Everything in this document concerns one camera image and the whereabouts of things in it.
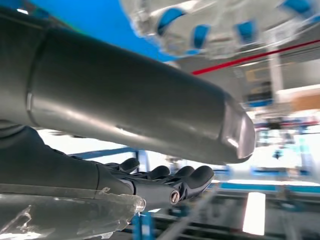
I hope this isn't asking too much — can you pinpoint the red barrier belt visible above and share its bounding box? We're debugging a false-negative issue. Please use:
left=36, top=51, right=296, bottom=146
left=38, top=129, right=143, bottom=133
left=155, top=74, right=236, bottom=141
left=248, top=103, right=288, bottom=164
left=191, top=39, right=320, bottom=76

